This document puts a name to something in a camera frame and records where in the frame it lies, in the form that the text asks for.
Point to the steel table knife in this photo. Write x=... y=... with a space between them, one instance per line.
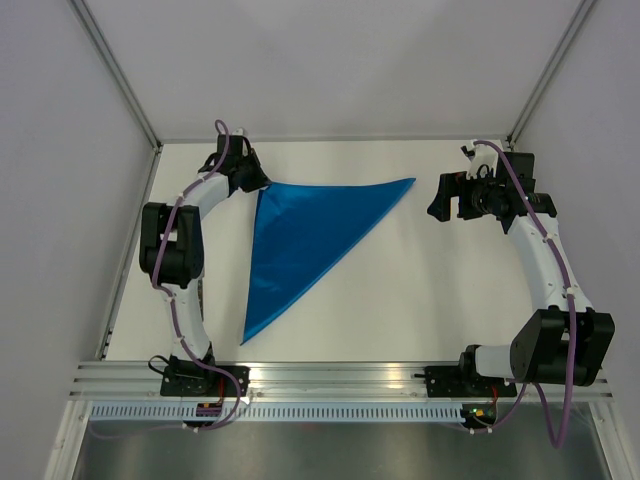
x=200 y=292

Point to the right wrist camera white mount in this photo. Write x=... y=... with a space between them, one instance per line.
x=483 y=160

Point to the aluminium frame post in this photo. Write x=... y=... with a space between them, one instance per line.
x=99 y=41
x=560 y=52

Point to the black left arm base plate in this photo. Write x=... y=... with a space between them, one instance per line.
x=189 y=380

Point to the blue cloth napkin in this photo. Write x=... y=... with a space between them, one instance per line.
x=300 y=233

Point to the aluminium mounting rail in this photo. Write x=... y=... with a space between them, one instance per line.
x=273 y=382

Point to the aluminium frame right post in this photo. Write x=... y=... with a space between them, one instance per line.
x=560 y=52

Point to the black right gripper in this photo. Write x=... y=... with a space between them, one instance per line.
x=455 y=185

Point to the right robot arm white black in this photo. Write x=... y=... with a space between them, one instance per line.
x=566 y=339

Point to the white slotted cable duct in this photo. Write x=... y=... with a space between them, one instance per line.
x=426 y=412

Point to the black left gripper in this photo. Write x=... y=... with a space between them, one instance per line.
x=260 y=179

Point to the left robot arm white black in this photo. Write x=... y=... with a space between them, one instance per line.
x=172 y=252

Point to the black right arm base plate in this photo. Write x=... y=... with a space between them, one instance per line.
x=451 y=382

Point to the aluminium frame left post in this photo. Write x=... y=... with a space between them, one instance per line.
x=99 y=41

